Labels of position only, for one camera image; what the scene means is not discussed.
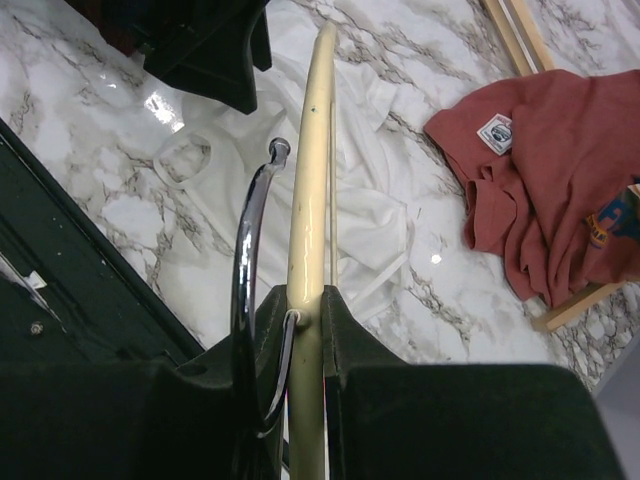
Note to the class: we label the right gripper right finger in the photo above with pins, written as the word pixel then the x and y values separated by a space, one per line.
pixel 389 419

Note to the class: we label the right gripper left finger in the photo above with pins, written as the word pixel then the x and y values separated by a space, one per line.
pixel 131 420

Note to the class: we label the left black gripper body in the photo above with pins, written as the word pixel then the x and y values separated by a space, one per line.
pixel 207 48

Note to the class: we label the white tank top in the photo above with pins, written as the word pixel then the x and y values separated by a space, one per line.
pixel 214 157

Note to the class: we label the cream wooden hanger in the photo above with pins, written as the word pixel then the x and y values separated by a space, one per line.
pixel 312 262

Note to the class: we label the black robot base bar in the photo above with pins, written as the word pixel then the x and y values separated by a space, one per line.
pixel 76 299

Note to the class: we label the red graphic tank top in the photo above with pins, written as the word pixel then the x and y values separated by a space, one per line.
pixel 550 168

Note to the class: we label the wooden clothes rack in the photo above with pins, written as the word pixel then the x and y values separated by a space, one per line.
pixel 529 55

